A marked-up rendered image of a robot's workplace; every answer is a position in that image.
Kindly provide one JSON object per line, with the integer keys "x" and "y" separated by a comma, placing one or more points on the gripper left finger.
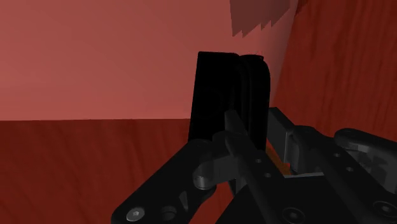
{"x": 173, "y": 183}

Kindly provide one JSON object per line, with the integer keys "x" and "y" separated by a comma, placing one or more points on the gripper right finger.
{"x": 344, "y": 164}

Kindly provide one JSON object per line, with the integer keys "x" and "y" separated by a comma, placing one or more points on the orange flat thing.
{"x": 276, "y": 162}

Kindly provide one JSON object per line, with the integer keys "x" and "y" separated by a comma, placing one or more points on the black upright block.
{"x": 217, "y": 93}

